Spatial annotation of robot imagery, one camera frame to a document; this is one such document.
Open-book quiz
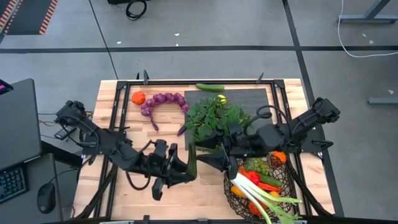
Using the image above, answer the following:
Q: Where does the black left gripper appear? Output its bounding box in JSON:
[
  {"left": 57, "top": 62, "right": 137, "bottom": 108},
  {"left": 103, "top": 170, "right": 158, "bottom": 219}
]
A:
[{"left": 141, "top": 139, "right": 198, "bottom": 202}]

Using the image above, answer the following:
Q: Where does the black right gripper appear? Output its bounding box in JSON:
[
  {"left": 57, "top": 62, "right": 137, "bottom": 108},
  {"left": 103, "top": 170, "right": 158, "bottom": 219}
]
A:
[{"left": 193, "top": 123, "right": 261, "bottom": 181}]

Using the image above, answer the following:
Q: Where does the potted green leafy plant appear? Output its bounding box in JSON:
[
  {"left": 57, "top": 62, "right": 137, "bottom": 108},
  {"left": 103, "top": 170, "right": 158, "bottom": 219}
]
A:
[{"left": 185, "top": 95, "right": 251, "bottom": 155}]

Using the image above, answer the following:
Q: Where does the white green leek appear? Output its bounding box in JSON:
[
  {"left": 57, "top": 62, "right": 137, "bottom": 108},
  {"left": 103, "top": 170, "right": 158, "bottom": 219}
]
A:
[{"left": 228, "top": 172, "right": 302, "bottom": 224}]

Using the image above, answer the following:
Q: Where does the green grape bunch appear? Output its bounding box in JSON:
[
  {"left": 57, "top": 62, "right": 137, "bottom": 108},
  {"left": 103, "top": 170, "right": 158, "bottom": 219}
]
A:
[{"left": 244, "top": 157, "right": 271, "bottom": 175}]

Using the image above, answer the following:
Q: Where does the red chili pepper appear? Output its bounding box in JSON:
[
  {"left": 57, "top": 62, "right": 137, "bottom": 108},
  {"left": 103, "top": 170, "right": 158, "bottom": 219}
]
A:
[{"left": 245, "top": 170, "right": 261, "bottom": 186}]

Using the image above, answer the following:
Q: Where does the dark grey woven placemat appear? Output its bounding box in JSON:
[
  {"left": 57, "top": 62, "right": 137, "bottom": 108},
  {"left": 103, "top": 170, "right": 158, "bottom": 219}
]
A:
[{"left": 184, "top": 88, "right": 271, "bottom": 151}]

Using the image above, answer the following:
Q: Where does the orange mandarin fruit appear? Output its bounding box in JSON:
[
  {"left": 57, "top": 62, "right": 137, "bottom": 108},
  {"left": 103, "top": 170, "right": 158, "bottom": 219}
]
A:
[{"left": 271, "top": 150, "right": 287, "bottom": 165}]

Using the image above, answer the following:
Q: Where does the purple grape bunch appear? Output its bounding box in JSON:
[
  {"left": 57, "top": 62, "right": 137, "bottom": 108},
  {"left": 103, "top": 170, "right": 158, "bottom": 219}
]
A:
[{"left": 140, "top": 92, "right": 190, "bottom": 132}]

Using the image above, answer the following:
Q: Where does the black power adapter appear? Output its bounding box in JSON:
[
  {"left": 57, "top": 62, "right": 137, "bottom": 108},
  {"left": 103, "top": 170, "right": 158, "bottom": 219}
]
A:
[{"left": 53, "top": 125, "right": 77, "bottom": 141}]

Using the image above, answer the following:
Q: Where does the black computer mouse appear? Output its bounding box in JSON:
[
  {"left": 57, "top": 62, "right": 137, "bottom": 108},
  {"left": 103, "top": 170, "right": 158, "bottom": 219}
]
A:
[{"left": 37, "top": 182, "right": 57, "bottom": 215}]

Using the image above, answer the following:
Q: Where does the black backlit keyboard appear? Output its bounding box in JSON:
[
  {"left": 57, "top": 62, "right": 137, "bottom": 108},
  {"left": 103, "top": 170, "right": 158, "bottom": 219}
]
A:
[{"left": 0, "top": 164, "right": 29, "bottom": 205}]

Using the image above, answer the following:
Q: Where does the dark grey computer case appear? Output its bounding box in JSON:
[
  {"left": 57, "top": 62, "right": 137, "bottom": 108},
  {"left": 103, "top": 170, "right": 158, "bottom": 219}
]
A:
[{"left": 0, "top": 78, "right": 43, "bottom": 170}]

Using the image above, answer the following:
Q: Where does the grey side desk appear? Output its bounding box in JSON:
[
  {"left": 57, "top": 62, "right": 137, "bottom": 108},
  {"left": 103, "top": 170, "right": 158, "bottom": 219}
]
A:
[{"left": 0, "top": 153, "right": 65, "bottom": 224}]

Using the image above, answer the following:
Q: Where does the grey table foot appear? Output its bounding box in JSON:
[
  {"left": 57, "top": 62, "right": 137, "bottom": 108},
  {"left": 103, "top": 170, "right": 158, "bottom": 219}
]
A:
[{"left": 368, "top": 96, "right": 398, "bottom": 105}]

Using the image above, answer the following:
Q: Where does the small glowing device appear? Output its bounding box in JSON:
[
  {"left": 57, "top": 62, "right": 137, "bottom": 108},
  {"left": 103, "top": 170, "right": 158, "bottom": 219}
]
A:
[{"left": 0, "top": 79, "right": 14, "bottom": 96}]

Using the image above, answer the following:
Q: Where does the grey table leg base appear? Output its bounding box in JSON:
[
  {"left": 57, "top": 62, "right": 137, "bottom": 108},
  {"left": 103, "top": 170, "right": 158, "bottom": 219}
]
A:
[{"left": 338, "top": 0, "right": 398, "bottom": 25}]

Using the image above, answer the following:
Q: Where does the black orange-striped floor mat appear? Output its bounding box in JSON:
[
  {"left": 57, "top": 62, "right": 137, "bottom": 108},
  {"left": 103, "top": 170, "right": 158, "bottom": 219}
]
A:
[{"left": 0, "top": 0, "right": 59, "bottom": 35}]

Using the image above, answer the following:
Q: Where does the brown woven wire basket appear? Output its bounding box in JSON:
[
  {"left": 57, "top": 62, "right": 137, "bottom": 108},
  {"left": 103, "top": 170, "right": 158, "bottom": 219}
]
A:
[{"left": 223, "top": 148, "right": 295, "bottom": 223}]

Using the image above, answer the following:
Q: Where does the black left wrist camera cable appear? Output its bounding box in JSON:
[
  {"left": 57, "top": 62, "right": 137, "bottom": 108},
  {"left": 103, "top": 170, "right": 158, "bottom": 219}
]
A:
[{"left": 125, "top": 139, "right": 154, "bottom": 192}]

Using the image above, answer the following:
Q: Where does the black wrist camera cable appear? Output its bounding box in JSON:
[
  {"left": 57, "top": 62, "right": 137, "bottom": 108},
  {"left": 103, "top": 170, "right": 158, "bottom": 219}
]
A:
[
  {"left": 125, "top": 139, "right": 154, "bottom": 192},
  {"left": 243, "top": 105, "right": 282, "bottom": 138}
]

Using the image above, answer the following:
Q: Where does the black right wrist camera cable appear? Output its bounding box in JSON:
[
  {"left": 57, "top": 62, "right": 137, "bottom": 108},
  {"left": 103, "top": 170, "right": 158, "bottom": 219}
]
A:
[{"left": 243, "top": 105, "right": 282, "bottom": 138}]

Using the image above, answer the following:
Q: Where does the black metal table frame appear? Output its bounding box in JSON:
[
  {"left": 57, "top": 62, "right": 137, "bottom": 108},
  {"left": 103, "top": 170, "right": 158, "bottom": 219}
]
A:
[{"left": 93, "top": 70, "right": 315, "bottom": 218}]

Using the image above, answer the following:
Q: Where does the black cable sleeve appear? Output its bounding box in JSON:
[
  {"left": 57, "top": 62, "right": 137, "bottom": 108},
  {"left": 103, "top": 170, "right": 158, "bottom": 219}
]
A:
[
  {"left": 74, "top": 154, "right": 121, "bottom": 219},
  {"left": 285, "top": 160, "right": 332, "bottom": 218}
]

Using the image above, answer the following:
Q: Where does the coiled black floor cable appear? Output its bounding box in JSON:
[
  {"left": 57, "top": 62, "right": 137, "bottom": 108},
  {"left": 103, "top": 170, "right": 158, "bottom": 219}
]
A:
[{"left": 125, "top": 0, "right": 148, "bottom": 21}]

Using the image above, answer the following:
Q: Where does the white floor cable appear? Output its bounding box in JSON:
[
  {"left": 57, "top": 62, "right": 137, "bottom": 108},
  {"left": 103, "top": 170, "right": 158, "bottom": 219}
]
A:
[{"left": 337, "top": 0, "right": 398, "bottom": 58}]

